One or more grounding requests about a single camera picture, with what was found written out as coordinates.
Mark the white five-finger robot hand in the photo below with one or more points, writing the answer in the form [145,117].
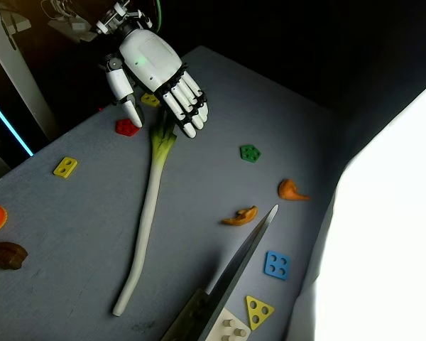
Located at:
[149,60]

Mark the long leek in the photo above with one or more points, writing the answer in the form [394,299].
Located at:
[152,192]

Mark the steel cleaver knife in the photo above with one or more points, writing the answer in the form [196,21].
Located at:
[241,248]

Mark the yellow square block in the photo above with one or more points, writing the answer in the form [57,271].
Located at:
[149,100]

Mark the yellow rectangular two-hole block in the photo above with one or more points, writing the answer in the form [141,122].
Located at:
[65,167]

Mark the blue square block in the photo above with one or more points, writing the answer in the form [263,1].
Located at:
[277,265]

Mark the yellow triangle three-hole block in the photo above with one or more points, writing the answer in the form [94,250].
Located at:
[260,312]

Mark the red pentagon block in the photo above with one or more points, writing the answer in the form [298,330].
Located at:
[124,129]

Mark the green pentagon block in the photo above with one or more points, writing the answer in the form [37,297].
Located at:
[250,154]

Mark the cyan light strip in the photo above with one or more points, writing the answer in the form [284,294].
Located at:
[21,140]

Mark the orange crescent toy food piece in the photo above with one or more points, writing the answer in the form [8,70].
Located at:
[248,213]

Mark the grey table cloth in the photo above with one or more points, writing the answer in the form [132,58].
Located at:
[74,231]

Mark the orange toy chicken leg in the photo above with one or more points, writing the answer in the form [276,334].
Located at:
[287,190]

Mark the brown ridged toy food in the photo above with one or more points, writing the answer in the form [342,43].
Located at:
[9,256]

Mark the wooden peg board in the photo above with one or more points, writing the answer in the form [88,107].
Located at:
[230,316]

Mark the white slanted post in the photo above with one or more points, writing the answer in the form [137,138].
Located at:
[25,81]

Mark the white mounting bracket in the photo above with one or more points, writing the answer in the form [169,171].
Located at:
[16,21]

